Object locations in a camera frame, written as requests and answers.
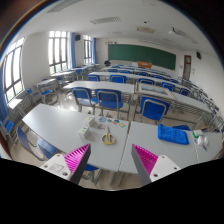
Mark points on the pink ridged gripper left finger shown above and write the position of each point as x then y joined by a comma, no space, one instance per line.
69,166

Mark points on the pink ridged gripper right finger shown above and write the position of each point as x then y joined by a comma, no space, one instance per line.
151,167

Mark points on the blue folded towel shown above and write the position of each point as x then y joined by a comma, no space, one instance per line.
172,135

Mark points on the grey desk right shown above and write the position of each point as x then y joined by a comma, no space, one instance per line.
146,136

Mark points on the grey desk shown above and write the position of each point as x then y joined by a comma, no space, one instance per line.
146,136
60,127

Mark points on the white small box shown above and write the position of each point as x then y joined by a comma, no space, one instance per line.
83,132

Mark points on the grey desk left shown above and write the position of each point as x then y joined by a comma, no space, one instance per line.
60,127

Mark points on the white box with labels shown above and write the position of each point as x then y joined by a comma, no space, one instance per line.
89,121

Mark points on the blue chair front right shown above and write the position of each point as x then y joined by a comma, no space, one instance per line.
153,109

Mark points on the blue chair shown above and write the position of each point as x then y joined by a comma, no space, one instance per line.
109,99
153,109
83,97

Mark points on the blue chair front left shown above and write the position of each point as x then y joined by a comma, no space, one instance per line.
83,97

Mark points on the blue chair front middle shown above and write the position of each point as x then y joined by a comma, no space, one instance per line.
109,99

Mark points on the brown door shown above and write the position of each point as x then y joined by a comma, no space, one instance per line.
187,67

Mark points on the green chalkboard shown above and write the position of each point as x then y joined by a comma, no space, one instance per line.
136,53

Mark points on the left classroom window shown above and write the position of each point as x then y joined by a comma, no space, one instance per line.
13,83

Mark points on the classroom window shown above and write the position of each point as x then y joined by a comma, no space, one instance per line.
13,83
57,51

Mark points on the back classroom window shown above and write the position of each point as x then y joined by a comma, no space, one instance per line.
57,51

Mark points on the ceiling projector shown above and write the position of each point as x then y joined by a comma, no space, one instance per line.
172,32

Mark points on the yellow handled scissors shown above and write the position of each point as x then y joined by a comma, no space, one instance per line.
108,138

